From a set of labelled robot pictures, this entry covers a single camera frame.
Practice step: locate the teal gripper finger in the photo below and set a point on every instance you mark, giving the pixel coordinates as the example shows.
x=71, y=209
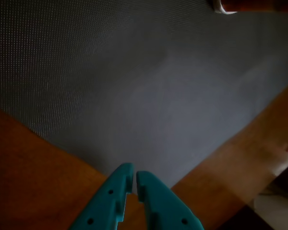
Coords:
x=110, y=206
x=165, y=210

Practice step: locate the dark grey rubber mat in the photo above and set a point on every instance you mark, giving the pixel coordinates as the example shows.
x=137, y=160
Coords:
x=134, y=83

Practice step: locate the fruit print paper cup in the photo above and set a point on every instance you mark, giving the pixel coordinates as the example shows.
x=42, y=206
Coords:
x=224, y=11

